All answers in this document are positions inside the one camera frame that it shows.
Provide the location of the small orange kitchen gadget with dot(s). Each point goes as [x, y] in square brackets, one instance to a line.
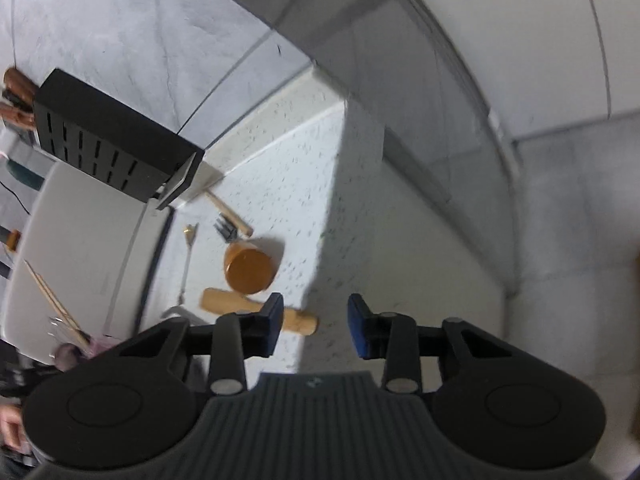
[13, 240]

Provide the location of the white cabinet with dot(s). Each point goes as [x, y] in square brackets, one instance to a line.
[525, 35]

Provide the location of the pink mesh utensil holder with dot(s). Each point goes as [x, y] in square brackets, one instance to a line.
[105, 346]

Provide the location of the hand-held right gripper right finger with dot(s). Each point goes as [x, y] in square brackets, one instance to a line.
[359, 325]

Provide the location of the white countertop appliance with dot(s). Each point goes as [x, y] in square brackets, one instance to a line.
[85, 260]

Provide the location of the wooden spatula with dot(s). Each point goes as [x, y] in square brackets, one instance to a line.
[230, 302]

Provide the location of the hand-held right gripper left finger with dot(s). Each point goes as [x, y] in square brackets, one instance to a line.
[270, 320]

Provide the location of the black knife block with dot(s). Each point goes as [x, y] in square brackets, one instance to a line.
[110, 140]

